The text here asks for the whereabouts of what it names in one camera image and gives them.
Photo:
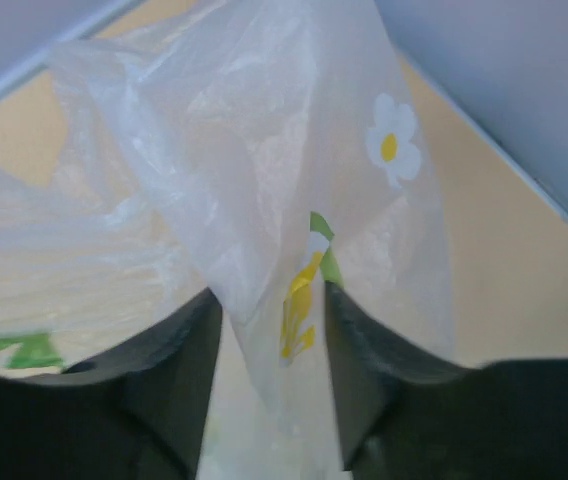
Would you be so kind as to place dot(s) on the clear plastic fruit bag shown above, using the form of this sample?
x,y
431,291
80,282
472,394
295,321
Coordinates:
x,y
259,148

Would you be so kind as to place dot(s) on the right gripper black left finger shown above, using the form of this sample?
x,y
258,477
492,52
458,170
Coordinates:
x,y
135,411

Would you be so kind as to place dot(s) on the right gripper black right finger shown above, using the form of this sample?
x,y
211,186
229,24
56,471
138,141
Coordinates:
x,y
405,413

